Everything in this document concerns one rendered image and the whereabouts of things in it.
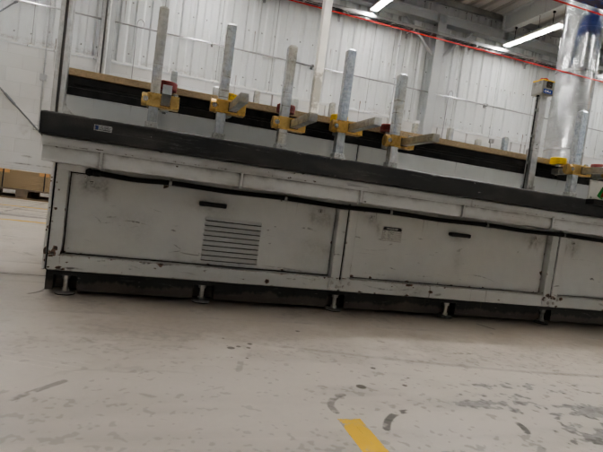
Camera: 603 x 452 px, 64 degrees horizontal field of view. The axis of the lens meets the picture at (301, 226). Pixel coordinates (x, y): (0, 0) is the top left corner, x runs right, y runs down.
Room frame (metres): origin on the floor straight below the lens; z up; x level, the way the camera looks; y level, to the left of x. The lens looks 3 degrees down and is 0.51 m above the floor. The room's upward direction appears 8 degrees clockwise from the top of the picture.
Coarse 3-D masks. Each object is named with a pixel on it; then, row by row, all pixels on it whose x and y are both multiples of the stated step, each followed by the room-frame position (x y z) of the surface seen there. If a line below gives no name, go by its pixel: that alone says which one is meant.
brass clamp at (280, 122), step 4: (276, 116) 1.96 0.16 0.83; (280, 116) 1.94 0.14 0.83; (272, 120) 1.96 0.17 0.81; (276, 120) 1.93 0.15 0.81; (280, 120) 1.94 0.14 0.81; (284, 120) 1.95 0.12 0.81; (288, 120) 1.95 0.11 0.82; (272, 124) 1.95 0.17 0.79; (276, 124) 1.94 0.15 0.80; (280, 124) 1.94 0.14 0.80; (284, 124) 1.95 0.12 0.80; (288, 124) 1.95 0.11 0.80; (276, 128) 1.96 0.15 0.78; (280, 128) 1.95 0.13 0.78; (284, 128) 1.95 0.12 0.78; (288, 128) 1.95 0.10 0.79; (292, 128) 1.96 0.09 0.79; (300, 128) 1.97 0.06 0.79; (304, 128) 1.98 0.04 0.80; (292, 132) 2.01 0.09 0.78; (296, 132) 1.99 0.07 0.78; (300, 132) 1.98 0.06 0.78; (304, 132) 1.98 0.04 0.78
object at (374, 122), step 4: (364, 120) 1.88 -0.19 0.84; (368, 120) 1.85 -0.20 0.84; (372, 120) 1.81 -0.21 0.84; (376, 120) 1.80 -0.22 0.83; (380, 120) 1.81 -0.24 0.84; (352, 124) 2.00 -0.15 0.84; (356, 124) 1.96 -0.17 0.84; (360, 124) 1.92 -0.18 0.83; (364, 124) 1.88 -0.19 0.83; (368, 124) 1.85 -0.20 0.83; (372, 124) 1.81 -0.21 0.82; (376, 124) 1.80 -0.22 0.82; (380, 124) 1.81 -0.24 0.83; (352, 128) 2.00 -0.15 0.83; (356, 128) 1.95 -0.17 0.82; (360, 128) 1.93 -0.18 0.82; (364, 128) 1.91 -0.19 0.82; (368, 128) 1.90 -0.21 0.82; (332, 132) 2.21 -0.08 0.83
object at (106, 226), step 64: (192, 128) 2.06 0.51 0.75; (256, 128) 2.14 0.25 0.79; (320, 128) 2.23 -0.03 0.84; (64, 192) 1.92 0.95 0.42; (128, 192) 2.03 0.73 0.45; (192, 192) 2.10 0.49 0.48; (256, 192) 2.15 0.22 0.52; (576, 192) 2.69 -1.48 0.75; (64, 256) 1.93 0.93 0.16; (128, 256) 2.04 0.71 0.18; (192, 256) 2.11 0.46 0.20; (256, 256) 2.20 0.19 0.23; (320, 256) 2.29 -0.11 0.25; (384, 256) 2.39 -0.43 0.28; (448, 256) 2.50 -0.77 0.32; (512, 256) 2.63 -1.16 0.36; (576, 256) 2.76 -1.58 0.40; (576, 320) 2.77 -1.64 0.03
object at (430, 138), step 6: (402, 138) 2.10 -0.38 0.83; (408, 138) 2.05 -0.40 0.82; (414, 138) 2.01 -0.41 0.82; (420, 138) 1.96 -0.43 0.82; (426, 138) 1.91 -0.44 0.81; (432, 138) 1.88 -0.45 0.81; (438, 138) 1.88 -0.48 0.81; (402, 144) 2.10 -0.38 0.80; (408, 144) 2.06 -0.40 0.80; (414, 144) 2.04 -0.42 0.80
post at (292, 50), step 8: (288, 48) 1.97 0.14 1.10; (296, 48) 1.96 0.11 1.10; (288, 56) 1.95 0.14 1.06; (296, 56) 1.96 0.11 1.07; (288, 64) 1.95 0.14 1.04; (288, 72) 1.95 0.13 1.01; (288, 80) 1.96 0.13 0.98; (288, 88) 1.96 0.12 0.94; (288, 96) 1.96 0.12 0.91; (280, 104) 1.98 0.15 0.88; (288, 104) 1.96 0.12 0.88; (280, 112) 1.96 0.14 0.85; (288, 112) 1.96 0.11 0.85; (280, 136) 1.95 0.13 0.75
